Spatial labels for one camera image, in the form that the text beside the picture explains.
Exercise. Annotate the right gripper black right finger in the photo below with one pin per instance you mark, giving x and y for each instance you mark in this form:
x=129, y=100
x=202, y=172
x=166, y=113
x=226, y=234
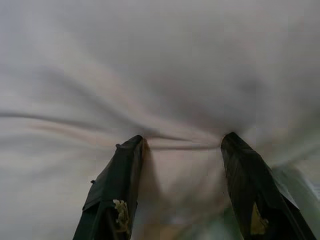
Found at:
x=257, y=195

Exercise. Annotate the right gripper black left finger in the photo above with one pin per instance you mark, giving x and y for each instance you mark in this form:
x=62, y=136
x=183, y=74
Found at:
x=112, y=195

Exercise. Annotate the pink floral pillow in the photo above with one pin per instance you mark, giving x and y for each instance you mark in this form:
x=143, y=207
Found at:
x=160, y=62

